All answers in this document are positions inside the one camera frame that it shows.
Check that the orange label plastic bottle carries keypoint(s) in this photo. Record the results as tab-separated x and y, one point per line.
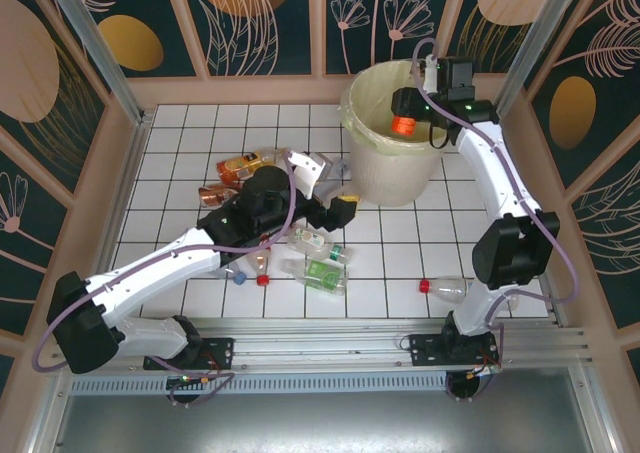
404	126

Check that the clear bluish plastic bottle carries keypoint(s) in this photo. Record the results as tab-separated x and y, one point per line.
337	170

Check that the orange tea bottle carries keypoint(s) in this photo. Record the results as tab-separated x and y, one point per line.
245	163

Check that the white label bottle green cap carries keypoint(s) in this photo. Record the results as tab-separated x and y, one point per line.
307	238

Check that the copper brown bottle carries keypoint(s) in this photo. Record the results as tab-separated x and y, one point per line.
215	196

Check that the clear bottle green label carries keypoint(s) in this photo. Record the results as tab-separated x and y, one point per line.
320	273

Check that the red label bottle red cap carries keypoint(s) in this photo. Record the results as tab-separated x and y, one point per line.
440	288

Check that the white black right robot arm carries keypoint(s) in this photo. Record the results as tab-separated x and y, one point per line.
487	173

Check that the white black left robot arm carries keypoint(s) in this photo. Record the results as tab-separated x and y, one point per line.
150	268

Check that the white plastic bin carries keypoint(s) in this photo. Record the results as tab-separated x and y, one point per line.
390	178

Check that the yellowish clear bin liner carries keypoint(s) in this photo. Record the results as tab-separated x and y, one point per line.
350	110

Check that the cola bottle red cap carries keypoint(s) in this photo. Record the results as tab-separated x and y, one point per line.
260	263

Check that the clear bottle blue cap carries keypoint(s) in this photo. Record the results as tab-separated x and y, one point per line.
240	278

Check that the small controller board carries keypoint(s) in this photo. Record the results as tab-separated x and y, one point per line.
484	369
187	379

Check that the grey metal floor plate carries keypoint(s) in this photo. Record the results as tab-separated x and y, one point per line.
325	423

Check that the aluminium corner post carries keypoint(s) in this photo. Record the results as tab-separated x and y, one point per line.
536	43
96	43

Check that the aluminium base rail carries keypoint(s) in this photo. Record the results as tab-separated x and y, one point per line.
325	348

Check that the aluminium side rail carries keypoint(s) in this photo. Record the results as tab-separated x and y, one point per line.
126	198
545	273

